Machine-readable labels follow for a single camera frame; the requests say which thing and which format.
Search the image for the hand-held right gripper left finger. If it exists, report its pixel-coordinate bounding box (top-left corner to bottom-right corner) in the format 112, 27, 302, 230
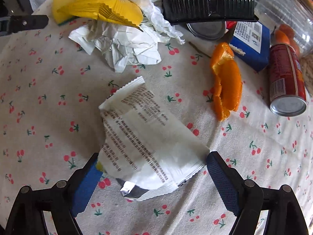
5, 152, 104, 235

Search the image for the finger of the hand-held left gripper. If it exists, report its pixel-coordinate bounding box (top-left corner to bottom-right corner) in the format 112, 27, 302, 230
0, 15, 49, 38

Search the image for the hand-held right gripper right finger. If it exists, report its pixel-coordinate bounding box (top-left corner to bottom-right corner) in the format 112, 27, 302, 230
206, 151, 309, 235

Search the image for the white printed snack wrapper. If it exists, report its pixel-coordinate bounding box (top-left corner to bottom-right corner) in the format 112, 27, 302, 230
98, 76, 211, 202

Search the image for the orange peel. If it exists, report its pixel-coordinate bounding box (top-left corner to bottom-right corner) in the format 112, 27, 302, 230
210, 42, 243, 121

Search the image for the cherry print cloth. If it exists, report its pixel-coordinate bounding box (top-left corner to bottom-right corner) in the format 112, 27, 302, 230
0, 0, 313, 235

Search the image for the yellow foil wrapper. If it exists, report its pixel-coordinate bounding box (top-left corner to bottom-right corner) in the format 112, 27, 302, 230
57, 0, 144, 28

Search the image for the crumpled white paper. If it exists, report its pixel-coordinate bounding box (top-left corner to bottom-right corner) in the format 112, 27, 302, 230
68, 21, 163, 73

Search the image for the red drink can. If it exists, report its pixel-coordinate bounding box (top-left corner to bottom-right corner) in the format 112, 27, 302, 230
269, 43, 307, 117

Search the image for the thin brown twig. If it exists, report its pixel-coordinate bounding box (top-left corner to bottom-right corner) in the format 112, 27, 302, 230
188, 42, 211, 59

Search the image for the blue cardboard box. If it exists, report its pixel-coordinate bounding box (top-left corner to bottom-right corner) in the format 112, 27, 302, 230
230, 21, 271, 72

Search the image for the round metal lid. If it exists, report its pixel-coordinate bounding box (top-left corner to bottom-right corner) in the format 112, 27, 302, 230
186, 21, 227, 41

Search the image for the tangerine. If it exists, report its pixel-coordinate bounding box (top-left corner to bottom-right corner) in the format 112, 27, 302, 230
289, 39, 301, 57
279, 24, 296, 38
274, 30, 291, 46

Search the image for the black plastic tray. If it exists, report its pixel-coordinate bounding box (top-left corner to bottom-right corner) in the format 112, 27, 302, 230
161, 0, 259, 25

